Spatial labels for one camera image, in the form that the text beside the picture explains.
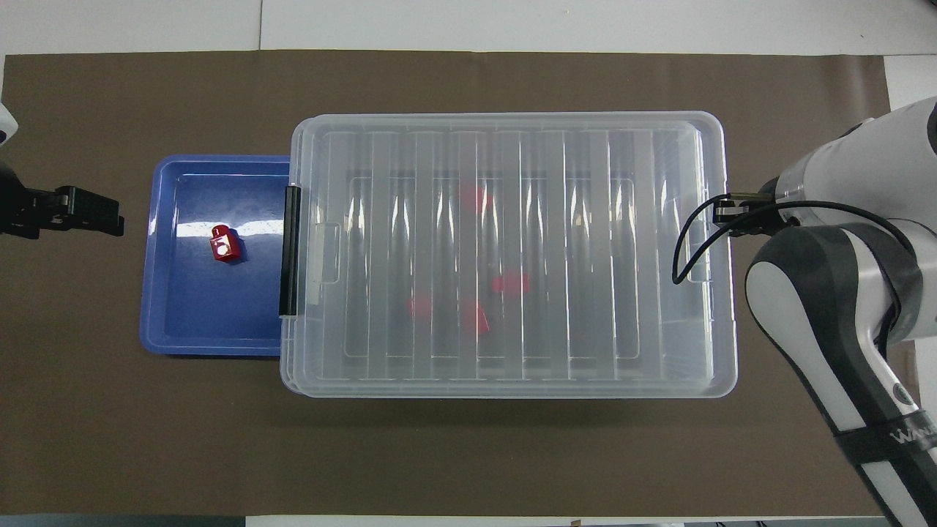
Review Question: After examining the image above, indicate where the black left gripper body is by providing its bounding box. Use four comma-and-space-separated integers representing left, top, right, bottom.
0, 162, 39, 239

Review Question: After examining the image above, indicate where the clear ribbed box lid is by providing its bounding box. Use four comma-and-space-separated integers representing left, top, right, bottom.
282, 111, 739, 400

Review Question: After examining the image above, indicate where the blue plastic tray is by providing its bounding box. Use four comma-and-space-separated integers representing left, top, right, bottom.
139, 154, 294, 357

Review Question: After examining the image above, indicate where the clear plastic storage box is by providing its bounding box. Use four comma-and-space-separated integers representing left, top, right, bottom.
280, 112, 737, 400

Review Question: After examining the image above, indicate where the brown table mat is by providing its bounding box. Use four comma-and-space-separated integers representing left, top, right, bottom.
0, 50, 934, 517

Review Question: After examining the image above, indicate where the black box latch handle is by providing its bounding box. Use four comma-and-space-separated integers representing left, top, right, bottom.
279, 185, 302, 318

